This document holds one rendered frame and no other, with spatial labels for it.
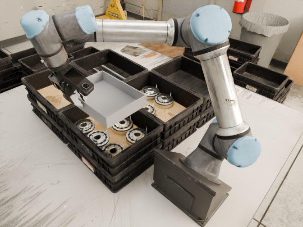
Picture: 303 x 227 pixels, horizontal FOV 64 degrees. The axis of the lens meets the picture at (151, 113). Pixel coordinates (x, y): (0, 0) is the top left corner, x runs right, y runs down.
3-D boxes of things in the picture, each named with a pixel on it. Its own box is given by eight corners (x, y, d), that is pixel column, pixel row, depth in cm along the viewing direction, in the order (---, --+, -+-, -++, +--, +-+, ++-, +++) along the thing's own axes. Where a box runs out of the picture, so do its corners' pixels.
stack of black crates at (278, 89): (272, 115, 242) (290, 76, 214) (260, 130, 224) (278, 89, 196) (235, 99, 262) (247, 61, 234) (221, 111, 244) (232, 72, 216)
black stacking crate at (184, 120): (200, 116, 132) (204, 99, 125) (163, 143, 115) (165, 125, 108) (149, 86, 153) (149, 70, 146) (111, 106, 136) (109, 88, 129)
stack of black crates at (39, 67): (65, 85, 271) (57, 47, 243) (81, 96, 256) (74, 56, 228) (30, 100, 248) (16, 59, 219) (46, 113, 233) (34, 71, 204)
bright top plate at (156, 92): (162, 91, 141) (162, 90, 141) (151, 98, 135) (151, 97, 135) (149, 84, 146) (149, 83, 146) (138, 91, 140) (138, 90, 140)
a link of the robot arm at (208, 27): (244, 149, 96) (207, 8, 84) (268, 163, 82) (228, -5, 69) (216, 161, 95) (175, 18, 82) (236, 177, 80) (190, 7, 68)
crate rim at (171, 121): (204, 102, 126) (204, 98, 124) (164, 129, 109) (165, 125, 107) (149, 73, 147) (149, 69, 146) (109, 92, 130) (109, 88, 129)
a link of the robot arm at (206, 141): (216, 152, 107) (232, 125, 107) (231, 163, 94) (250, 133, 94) (194, 139, 105) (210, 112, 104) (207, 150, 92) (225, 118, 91)
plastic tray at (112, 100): (146, 105, 98) (146, 95, 95) (107, 129, 86) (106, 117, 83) (103, 80, 112) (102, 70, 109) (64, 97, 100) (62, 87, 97)
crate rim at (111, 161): (164, 129, 109) (165, 125, 107) (111, 166, 92) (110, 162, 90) (109, 92, 130) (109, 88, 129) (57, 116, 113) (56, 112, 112)
